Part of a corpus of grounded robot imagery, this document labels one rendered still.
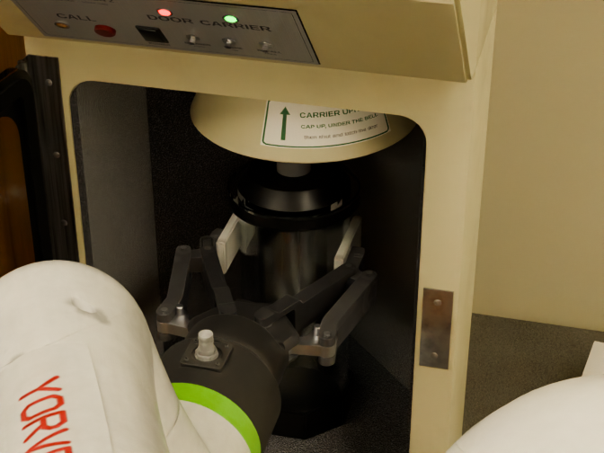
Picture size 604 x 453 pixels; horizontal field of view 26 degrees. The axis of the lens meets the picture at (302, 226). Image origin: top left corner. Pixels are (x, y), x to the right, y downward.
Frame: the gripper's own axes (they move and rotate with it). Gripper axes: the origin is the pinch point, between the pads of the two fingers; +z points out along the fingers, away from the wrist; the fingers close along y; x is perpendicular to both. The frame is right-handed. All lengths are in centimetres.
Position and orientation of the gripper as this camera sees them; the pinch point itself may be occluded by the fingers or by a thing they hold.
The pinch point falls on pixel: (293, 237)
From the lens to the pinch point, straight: 108.2
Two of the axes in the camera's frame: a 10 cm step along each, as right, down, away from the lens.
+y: -9.7, -1.3, 2.1
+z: 2.5, -5.0, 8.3
